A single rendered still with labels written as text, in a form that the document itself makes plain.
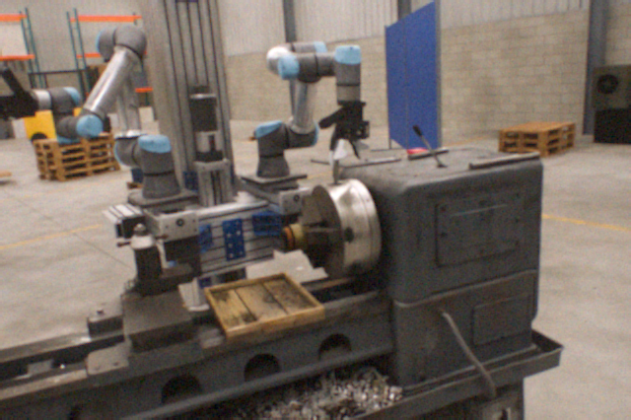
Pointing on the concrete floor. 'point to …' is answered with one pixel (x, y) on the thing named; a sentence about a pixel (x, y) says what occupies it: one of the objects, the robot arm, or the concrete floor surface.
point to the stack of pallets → (74, 158)
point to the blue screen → (414, 78)
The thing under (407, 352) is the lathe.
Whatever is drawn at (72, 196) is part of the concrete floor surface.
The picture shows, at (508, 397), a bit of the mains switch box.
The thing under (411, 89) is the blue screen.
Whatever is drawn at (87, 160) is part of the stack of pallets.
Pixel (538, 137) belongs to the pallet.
